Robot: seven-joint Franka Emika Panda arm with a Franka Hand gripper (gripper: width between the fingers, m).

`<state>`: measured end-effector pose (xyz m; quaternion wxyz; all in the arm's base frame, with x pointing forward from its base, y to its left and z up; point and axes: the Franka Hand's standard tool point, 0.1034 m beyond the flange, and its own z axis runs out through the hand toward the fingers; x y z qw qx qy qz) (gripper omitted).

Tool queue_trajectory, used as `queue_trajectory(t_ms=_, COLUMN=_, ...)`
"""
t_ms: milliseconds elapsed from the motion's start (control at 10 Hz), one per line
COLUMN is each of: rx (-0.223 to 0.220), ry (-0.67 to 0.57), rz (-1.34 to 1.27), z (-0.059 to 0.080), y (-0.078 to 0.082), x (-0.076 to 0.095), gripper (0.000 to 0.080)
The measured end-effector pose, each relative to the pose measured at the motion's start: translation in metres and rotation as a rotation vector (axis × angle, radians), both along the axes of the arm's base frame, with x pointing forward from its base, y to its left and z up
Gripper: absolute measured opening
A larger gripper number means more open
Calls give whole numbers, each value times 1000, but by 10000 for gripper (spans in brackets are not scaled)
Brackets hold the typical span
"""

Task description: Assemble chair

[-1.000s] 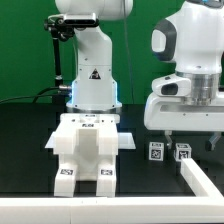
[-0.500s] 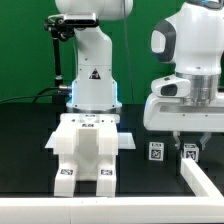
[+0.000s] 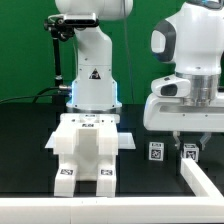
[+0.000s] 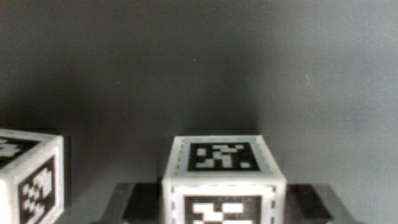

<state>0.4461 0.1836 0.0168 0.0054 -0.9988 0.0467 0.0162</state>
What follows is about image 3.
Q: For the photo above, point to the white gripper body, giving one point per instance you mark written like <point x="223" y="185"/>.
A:
<point x="169" y="114"/>

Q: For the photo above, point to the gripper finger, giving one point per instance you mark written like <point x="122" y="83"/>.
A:
<point x="204" y="139"/>
<point x="176" y="136"/>

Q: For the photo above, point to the white chair seat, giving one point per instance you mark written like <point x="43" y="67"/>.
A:
<point x="91" y="147"/>

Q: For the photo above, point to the white chair back frame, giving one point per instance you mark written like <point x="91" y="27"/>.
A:
<point x="88" y="121"/>

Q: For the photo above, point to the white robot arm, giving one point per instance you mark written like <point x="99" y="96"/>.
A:
<point x="192" y="39"/>

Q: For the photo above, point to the white U-shaped fence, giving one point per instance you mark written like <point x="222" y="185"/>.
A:
<point x="206" y="205"/>

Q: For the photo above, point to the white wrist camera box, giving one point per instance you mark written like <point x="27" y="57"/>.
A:
<point x="171" y="86"/>

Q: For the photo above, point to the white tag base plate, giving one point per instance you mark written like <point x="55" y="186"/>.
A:
<point x="125" y="141"/>

